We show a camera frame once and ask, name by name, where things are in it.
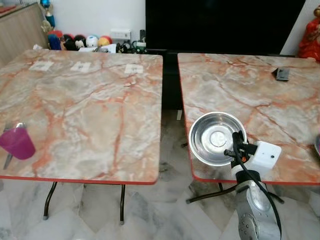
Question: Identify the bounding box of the red statue figurine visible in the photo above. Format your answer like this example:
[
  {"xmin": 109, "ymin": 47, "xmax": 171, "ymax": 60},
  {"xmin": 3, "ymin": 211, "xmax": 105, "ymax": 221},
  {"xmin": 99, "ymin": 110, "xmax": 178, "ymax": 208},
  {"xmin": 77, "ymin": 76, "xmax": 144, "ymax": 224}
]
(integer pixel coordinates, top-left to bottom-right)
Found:
[{"xmin": 298, "ymin": 7, "xmax": 320, "ymax": 62}]

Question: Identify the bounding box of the black mouse doll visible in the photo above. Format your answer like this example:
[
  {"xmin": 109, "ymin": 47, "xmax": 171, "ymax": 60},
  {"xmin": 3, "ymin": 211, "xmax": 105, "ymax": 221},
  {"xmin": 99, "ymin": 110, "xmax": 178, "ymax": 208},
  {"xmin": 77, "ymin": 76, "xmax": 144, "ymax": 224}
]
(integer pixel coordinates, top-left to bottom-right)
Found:
[{"xmin": 62, "ymin": 34, "xmax": 77, "ymax": 51}]

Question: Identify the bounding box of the white paper label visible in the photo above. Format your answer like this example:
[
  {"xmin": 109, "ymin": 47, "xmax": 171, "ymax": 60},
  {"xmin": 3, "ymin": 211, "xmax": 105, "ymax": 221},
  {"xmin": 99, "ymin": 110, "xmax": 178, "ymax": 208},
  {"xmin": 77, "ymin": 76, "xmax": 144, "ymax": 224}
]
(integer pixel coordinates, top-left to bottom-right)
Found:
[
  {"xmin": 123, "ymin": 63, "xmax": 145, "ymax": 75},
  {"xmin": 29, "ymin": 60, "xmax": 55, "ymax": 72},
  {"xmin": 70, "ymin": 61, "xmax": 93, "ymax": 73}
]

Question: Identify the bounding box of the round stainless steel bowl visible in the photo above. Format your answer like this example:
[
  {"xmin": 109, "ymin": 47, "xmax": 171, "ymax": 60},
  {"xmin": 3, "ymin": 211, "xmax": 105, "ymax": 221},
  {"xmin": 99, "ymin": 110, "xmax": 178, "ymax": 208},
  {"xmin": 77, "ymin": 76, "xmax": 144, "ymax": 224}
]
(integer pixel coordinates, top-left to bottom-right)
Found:
[{"xmin": 188, "ymin": 112, "xmax": 248, "ymax": 167}]

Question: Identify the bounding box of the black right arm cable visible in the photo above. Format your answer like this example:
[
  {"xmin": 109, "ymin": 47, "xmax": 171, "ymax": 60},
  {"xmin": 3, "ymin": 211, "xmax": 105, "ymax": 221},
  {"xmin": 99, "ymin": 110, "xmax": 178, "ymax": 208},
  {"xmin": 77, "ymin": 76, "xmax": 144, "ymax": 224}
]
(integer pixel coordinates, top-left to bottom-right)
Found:
[{"xmin": 231, "ymin": 148, "xmax": 283, "ymax": 240}]

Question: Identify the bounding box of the red and blue doll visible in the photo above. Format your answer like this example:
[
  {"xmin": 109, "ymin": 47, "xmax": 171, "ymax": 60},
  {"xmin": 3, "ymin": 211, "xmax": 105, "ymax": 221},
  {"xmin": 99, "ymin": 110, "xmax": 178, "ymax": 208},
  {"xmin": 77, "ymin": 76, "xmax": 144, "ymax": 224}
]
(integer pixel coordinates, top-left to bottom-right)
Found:
[{"xmin": 48, "ymin": 30, "xmax": 64, "ymax": 51}]

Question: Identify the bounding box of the blue figurine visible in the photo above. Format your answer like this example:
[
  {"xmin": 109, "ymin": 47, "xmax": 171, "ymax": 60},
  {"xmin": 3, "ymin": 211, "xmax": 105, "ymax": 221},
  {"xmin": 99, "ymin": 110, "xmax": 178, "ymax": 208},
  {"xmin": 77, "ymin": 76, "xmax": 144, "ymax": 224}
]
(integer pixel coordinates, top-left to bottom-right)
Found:
[{"xmin": 39, "ymin": 0, "xmax": 56, "ymax": 29}]

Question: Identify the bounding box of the white round doll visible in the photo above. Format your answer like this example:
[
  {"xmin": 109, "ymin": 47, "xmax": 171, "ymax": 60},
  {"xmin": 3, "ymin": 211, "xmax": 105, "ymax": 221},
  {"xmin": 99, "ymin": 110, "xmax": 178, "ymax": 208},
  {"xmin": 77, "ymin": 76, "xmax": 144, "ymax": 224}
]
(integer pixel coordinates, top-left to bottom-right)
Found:
[{"xmin": 86, "ymin": 34, "xmax": 100, "ymax": 49}]

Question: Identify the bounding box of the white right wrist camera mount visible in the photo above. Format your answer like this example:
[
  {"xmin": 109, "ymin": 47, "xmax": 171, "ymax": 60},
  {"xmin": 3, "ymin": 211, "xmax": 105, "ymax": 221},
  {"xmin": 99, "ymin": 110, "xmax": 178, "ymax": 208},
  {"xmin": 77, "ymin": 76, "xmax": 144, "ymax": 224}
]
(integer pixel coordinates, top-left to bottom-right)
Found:
[{"xmin": 233, "ymin": 141, "xmax": 283, "ymax": 177}]

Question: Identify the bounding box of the white wall socket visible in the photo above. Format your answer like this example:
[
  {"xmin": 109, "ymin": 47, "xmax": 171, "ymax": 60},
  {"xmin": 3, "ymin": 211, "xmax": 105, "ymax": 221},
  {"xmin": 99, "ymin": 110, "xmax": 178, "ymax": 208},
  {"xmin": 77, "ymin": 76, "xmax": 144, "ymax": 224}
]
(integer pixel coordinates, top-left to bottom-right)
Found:
[{"xmin": 110, "ymin": 29, "xmax": 132, "ymax": 41}]

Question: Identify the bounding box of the purple plastic cup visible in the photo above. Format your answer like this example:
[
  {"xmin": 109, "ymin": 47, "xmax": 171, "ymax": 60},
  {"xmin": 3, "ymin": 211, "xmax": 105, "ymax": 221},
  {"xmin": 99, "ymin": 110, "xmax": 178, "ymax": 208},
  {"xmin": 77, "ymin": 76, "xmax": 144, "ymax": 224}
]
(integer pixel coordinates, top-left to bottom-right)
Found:
[{"xmin": 0, "ymin": 126, "xmax": 37, "ymax": 161}]

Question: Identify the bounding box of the orange yellow round doll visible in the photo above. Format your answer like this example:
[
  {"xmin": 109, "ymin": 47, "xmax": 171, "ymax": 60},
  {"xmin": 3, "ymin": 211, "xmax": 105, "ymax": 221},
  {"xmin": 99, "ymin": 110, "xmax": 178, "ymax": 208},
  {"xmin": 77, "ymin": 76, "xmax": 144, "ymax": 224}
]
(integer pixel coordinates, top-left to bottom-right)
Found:
[{"xmin": 97, "ymin": 35, "xmax": 114, "ymax": 49}]

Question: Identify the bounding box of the wooden cabinet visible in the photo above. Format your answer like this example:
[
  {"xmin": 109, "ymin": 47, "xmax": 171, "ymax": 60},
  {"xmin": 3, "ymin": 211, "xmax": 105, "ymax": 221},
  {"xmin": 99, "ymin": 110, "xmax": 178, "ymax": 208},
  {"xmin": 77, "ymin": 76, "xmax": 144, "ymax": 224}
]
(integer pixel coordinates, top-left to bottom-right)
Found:
[{"xmin": 0, "ymin": 2, "xmax": 50, "ymax": 67}]

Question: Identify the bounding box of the small dark grey box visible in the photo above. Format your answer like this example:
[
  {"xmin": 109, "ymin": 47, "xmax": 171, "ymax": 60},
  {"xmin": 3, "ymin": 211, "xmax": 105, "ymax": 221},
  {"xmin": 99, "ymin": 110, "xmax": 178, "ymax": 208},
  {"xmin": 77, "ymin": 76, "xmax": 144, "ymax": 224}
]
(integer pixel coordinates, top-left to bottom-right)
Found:
[{"xmin": 271, "ymin": 67, "xmax": 291, "ymax": 82}]

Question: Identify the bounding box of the black metal table leg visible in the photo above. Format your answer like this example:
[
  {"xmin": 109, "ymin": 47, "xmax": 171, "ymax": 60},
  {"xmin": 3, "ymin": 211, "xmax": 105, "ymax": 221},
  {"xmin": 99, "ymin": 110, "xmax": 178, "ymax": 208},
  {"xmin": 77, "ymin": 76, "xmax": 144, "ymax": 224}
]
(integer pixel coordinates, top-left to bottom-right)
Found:
[
  {"xmin": 186, "ymin": 182, "xmax": 239, "ymax": 205},
  {"xmin": 118, "ymin": 184, "xmax": 126, "ymax": 225},
  {"xmin": 269, "ymin": 191, "xmax": 285, "ymax": 205},
  {"xmin": 43, "ymin": 181, "xmax": 58, "ymax": 221}
]

